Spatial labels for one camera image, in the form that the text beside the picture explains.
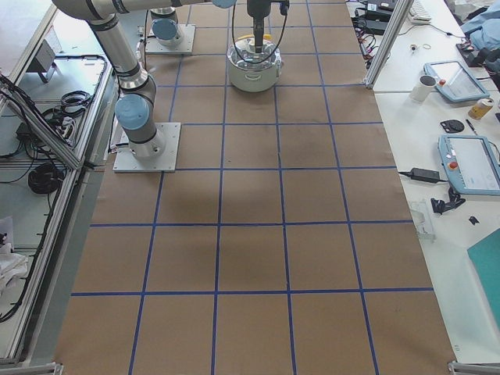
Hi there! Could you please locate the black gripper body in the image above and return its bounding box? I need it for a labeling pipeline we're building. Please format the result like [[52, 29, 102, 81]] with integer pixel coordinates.
[[247, 0, 270, 28]]

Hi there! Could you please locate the glass pot lid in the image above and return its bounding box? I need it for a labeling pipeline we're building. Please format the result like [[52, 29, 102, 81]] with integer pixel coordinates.
[[227, 37, 281, 70]]

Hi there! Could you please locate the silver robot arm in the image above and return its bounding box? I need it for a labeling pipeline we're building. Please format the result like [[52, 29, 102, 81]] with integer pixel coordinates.
[[53, 1, 194, 159], [150, 6, 183, 48]]

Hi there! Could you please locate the pale green electric pot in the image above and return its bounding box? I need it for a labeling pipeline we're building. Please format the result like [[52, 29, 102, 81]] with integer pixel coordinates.
[[228, 35, 283, 93]]

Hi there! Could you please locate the white mug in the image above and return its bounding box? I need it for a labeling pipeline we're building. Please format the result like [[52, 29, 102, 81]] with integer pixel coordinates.
[[409, 74, 437, 102]]

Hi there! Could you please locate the far teach pendant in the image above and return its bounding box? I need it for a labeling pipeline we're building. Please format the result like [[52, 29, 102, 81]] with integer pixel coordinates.
[[423, 60, 489, 102]]

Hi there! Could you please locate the teach pendant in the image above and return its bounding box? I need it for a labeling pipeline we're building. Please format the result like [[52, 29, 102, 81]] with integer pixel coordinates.
[[423, 60, 489, 102], [437, 134, 499, 196]]

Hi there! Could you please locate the black power adapter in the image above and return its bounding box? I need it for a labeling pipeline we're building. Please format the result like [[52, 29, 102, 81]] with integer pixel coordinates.
[[409, 168, 441, 184]]

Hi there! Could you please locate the near teach pendant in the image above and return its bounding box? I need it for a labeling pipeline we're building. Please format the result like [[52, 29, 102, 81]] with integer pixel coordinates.
[[437, 134, 499, 196]]

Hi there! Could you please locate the teal board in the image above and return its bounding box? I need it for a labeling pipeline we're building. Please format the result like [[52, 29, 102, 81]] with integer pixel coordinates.
[[467, 232, 499, 321]]

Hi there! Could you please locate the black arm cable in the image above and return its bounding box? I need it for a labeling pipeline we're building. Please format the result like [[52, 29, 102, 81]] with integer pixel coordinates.
[[230, 2, 290, 63]]

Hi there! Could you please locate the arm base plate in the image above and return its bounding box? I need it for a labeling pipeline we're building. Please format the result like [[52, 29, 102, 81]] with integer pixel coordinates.
[[112, 123, 181, 173], [145, 23, 196, 55]]

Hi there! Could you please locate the aluminium frame post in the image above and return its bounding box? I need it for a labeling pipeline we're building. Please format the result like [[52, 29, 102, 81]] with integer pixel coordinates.
[[364, 0, 413, 89]]

